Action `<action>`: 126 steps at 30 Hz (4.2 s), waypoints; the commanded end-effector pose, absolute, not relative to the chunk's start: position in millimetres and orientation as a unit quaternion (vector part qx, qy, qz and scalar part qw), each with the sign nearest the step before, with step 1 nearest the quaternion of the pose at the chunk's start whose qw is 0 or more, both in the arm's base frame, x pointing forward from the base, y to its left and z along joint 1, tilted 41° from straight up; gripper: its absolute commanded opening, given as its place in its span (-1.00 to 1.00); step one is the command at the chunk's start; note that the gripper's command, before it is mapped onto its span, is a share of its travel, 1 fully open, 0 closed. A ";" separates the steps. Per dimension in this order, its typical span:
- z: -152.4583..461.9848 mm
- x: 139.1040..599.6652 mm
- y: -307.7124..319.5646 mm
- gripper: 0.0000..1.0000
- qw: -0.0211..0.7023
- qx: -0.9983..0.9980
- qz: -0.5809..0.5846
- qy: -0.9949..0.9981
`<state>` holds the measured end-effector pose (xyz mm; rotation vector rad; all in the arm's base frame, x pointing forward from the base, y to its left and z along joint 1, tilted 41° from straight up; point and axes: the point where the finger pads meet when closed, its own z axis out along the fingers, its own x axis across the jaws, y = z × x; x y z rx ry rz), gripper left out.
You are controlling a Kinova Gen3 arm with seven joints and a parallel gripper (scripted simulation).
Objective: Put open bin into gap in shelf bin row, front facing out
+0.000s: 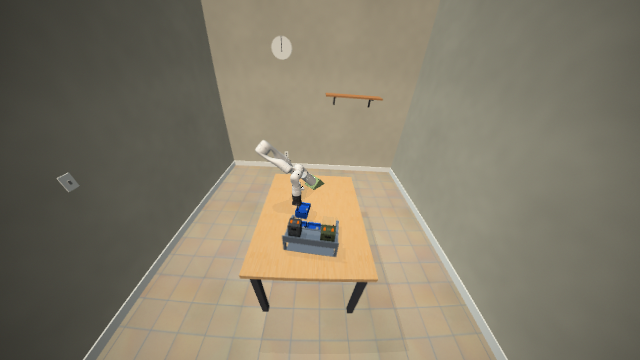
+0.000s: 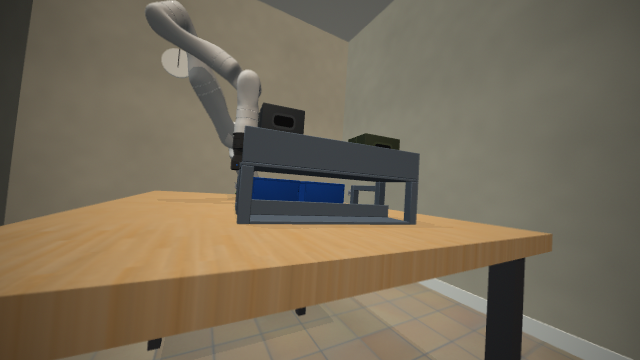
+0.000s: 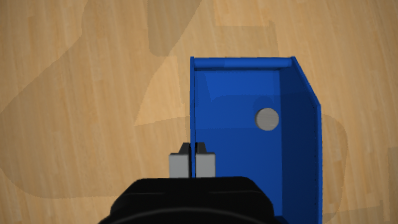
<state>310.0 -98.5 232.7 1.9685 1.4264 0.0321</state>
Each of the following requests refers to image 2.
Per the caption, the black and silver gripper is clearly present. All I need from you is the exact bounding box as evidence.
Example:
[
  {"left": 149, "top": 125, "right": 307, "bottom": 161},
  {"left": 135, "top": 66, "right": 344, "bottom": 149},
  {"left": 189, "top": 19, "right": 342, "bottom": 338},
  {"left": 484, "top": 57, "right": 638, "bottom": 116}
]
[{"left": 231, "top": 117, "right": 258, "bottom": 170}]

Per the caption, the dark grey metal shelf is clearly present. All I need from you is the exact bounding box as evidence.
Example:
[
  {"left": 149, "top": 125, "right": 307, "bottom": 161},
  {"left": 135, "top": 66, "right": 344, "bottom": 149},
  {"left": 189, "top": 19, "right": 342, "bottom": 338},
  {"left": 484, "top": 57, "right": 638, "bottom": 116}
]
[{"left": 235, "top": 126, "right": 420, "bottom": 225}]

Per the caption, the blue open-front bin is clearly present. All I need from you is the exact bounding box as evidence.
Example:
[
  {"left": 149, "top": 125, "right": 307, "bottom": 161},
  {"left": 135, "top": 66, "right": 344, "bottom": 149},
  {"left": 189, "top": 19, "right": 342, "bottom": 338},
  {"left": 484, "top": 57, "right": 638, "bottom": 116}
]
[
  {"left": 252, "top": 177, "right": 300, "bottom": 201},
  {"left": 299, "top": 181, "right": 345, "bottom": 203}
]

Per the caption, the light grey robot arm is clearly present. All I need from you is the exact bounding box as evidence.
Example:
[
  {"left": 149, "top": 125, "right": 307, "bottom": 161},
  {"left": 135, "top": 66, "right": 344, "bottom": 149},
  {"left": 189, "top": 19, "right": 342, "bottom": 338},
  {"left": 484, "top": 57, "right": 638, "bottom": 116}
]
[{"left": 145, "top": 0, "right": 262, "bottom": 160}]

